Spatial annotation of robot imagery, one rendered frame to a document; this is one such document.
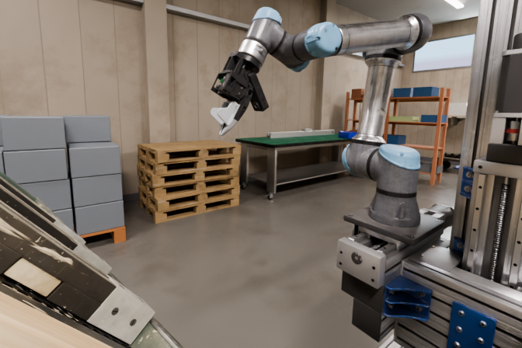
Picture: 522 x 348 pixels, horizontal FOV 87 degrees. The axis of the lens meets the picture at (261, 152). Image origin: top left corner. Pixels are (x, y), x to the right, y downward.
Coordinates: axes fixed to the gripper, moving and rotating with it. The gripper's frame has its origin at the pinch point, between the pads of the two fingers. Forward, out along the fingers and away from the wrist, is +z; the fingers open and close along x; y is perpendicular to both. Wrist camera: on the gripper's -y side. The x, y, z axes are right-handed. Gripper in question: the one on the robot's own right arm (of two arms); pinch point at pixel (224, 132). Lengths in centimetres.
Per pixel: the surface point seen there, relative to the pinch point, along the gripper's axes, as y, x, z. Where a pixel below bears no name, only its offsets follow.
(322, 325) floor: -145, -38, 73
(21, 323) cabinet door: 28, 28, 34
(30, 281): 26.1, 9.0, 38.3
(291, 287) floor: -155, -78, 68
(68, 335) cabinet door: 22.2, 24.3, 37.0
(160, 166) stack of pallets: -88, -266, 24
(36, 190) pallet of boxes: 13, -241, 81
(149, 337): 1.6, 8.9, 47.6
